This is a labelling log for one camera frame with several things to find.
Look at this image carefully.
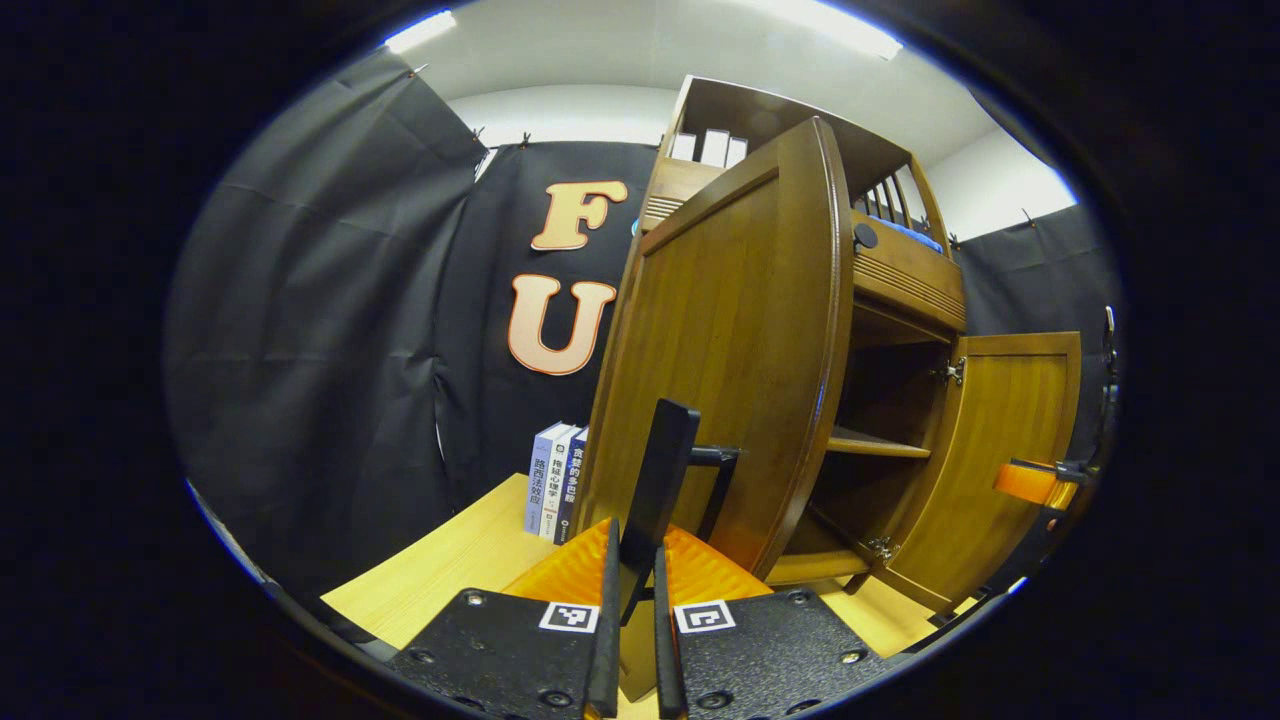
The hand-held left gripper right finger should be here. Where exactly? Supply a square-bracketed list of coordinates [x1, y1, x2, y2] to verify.
[652, 525, 901, 720]

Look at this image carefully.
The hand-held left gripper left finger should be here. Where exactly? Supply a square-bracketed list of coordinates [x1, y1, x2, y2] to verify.
[385, 517, 623, 720]

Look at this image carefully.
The wooden cabinet door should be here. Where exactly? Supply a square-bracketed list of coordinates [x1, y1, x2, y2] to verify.
[575, 116, 856, 581]
[885, 331, 1083, 614]

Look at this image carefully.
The black door handle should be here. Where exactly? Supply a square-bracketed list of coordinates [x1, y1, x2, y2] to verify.
[620, 398, 746, 621]

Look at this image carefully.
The wooden double-door shoe cabinet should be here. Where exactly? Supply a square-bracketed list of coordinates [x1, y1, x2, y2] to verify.
[575, 75, 1083, 616]

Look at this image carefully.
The wooden inner cabinet shelf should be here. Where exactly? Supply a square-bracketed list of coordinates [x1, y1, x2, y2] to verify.
[825, 427, 933, 460]

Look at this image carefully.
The wooden ribbed cabinet drawer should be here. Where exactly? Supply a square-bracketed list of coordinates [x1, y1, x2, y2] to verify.
[640, 155, 967, 333]

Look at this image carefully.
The dark blue spine book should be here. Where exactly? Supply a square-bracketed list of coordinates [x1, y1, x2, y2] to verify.
[553, 428, 591, 547]

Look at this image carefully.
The lavender spine book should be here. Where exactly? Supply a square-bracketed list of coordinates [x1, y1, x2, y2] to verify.
[524, 421, 571, 536]

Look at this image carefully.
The blue folded cloth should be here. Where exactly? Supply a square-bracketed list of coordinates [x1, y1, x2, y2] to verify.
[868, 215, 945, 253]

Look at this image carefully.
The black backdrop cloth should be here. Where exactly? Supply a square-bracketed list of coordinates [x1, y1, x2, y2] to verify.
[165, 45, 1126, 601]

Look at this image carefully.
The small ceiling light panel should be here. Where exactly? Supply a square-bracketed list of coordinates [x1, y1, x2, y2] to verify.
[383, 8, 458, 54]

